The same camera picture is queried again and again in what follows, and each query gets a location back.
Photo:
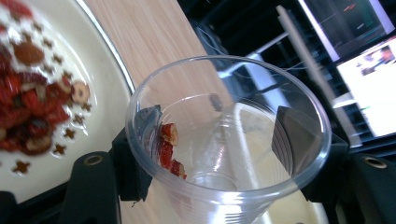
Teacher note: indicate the white pole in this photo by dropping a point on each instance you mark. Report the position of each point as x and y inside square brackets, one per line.
[311, 68]

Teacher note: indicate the red date slices clump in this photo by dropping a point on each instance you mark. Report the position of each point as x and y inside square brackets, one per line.
[166, 152]

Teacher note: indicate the clear plastic cup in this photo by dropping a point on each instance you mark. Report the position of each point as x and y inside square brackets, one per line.
[218, 202]

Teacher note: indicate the bowl of red food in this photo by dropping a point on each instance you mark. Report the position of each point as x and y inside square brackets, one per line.
[106, 77]

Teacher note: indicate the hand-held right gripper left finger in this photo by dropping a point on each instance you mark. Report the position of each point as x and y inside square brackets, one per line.
[93, 186]

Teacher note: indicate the bright computer monitor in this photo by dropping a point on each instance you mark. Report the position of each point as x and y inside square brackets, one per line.
[370, 90]

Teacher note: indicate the pile of dried red dates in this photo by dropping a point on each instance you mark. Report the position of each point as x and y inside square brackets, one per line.
[28, 102]

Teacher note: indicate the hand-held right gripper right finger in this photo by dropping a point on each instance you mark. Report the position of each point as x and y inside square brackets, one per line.
[358, 186]

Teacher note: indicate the dark computer monitor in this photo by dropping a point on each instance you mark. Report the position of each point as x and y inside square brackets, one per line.
[342, 25]

